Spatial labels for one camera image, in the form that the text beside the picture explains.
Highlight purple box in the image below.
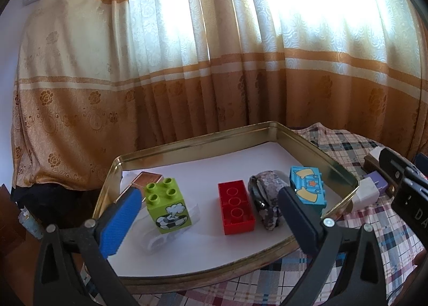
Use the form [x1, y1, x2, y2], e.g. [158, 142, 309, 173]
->
[366, 171, 389, 196]

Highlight white power adapter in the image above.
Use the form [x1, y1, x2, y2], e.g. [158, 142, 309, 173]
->
[351, 178, 379, 212]

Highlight green toy building brick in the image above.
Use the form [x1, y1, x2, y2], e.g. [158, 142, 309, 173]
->
[144, 178, 192, 234]

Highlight blue toy building brick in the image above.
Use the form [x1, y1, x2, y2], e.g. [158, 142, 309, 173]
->
[289, 166, 327, 215]

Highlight red toy building brick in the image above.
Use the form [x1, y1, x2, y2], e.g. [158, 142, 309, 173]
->
[218, 180, 255, 235]

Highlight white cardboard box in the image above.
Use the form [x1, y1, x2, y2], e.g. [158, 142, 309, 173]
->
[369, 147, 384, 160]

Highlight plaid tablecloth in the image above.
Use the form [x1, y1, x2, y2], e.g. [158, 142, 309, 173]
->
[134, 123, 424, 305]

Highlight copper framed picture box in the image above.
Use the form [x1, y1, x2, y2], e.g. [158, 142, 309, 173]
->
[131, 171, 163, 190]

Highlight white paper tray liner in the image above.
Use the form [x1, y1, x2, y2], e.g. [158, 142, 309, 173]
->
[108, 142, 301, 277]

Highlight gold metal tin tray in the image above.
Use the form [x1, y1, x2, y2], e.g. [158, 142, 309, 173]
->
[94, 122, 358, 294]

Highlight orange cream floral curtain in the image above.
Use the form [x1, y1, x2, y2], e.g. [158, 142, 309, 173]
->
[12, 0, 427, 190]

